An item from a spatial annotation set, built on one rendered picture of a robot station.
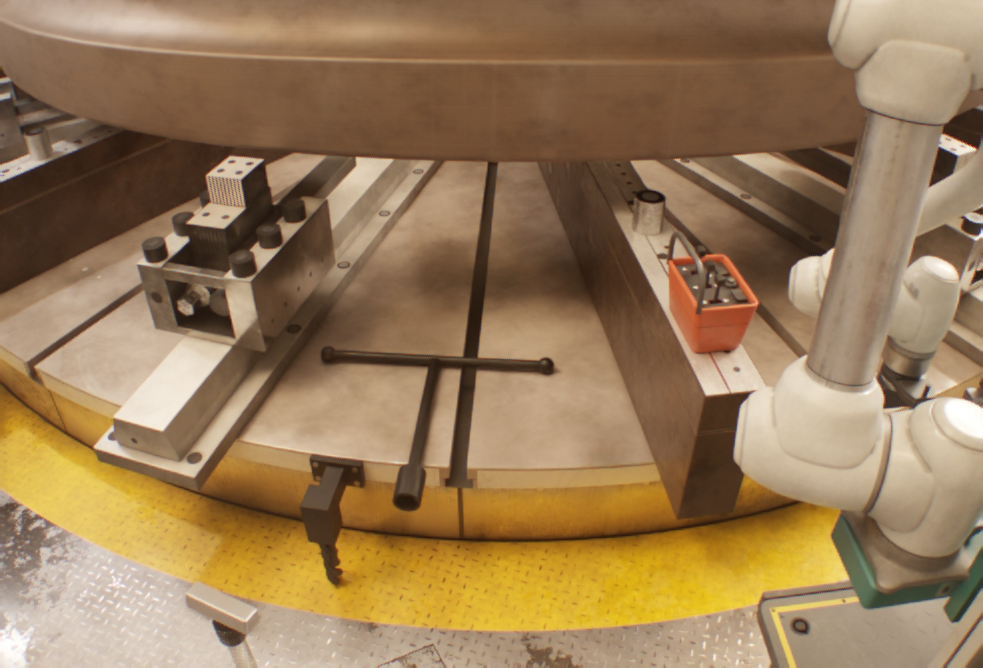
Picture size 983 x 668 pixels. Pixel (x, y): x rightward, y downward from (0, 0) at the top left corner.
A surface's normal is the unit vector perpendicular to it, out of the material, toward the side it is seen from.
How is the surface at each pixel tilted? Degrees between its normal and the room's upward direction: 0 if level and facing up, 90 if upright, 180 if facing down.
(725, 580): 0
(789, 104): 90
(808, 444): 77
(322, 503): 0
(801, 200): 72
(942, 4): 54
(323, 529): 90
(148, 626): 0
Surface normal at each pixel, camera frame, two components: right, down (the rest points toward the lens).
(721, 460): 0.12, 0.57
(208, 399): 0.91, -0.11
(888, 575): -0.18, -0.70
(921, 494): -0.43, 0.37
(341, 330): 0.00, -0.82
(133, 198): 0.79, 0.35
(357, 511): -0.14, 0.57
